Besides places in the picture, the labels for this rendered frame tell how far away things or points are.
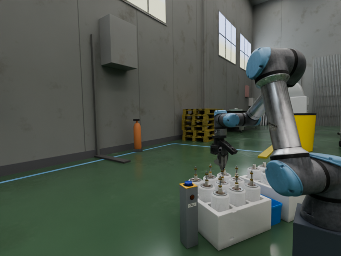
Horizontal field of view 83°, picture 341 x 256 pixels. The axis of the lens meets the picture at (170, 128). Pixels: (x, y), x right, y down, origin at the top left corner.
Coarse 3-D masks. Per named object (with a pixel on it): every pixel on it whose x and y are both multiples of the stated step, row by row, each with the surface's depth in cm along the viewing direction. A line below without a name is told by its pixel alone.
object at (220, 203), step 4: (212, 192) 104; (212, 196) 101; (216, 196) 99; (220, 196) 99; (224, 196) 99; (228, 196) 100; (212, 200) 101; (216, 200) 99; (220, 200) 98; (224, 200) 98; (228, 200) 100; (212, 204) 102; (216, 204) 99; (220, 204) 98; (224, 204) 98; (228, 204) 100; (216, 208) 99; (220, 208) 98; (224, 208) 98; (228, 208) 100
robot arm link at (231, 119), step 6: (222, 114) 110; (228, 114) 103; (234, 114) 101; (240, 114) 106; (222, 120) 106; (228, 120) 101; (234, 120) 102; (240, 120) 104; (228, 126) 105; (234, 126) 102
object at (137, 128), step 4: (136, 120) 349; (136, 124) 348; (136, 128) 347; (140, 128) 351; (136, 132) 348; (140, 132) 351; (136, 136) 348; (140, 136) 351; (136, 140) 349; (140, 140) 352; (136, 144) 349; (140, 144) 352; (136, 148) 350; (140, 148) 353
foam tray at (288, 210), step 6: (246, 180) 144; (258, 180) 140; (264, 186) 131; (270, 186) 129; (264, 192) 131; (270, 192) 127; (276, 192) 123; (276, 198) 124; (282, 198) 120; (288, 198) 117; (294, 198) 119; (300, 198) 122; (288, 204) 117; (294, 204) 119; (282, 210) 120; (288, 210) 117; (294, 210) 120; (282, 216) 121; (288, 216) 117
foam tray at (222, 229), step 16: (208, 208) 101; (240, 208) 100; (256, 208) 105; (208, 224) 101; (224, 224) 95; (240, 224) 100; (256, 224) 105; (208, 240) 101; (224, 240) 96; (240, 240) 101
